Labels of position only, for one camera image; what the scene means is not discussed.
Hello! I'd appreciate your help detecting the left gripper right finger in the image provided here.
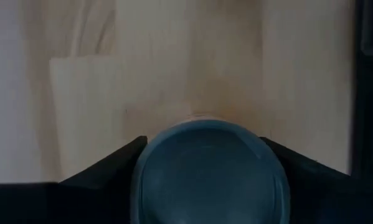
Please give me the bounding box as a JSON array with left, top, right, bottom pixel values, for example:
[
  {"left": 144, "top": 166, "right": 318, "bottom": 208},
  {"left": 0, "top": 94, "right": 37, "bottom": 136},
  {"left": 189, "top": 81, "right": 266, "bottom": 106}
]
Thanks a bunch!
[{"left": 260, "top": 136, "right": 373, "bottom": 224}]

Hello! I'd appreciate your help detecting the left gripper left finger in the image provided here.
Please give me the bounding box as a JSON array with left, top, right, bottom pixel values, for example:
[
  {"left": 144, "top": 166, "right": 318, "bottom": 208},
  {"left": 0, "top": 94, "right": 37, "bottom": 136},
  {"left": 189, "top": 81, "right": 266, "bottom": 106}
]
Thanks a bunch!
[{"left": 0, "top": 136, "right": 148, "bottom": 224}]

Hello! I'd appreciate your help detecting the black aluminium table frame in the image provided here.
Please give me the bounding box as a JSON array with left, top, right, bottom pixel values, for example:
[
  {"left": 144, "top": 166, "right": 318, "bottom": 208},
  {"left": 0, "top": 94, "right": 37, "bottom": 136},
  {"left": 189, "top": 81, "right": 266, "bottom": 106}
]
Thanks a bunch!
[{"left": 347, "top": 0, "right": 373, "bottom": 184}]

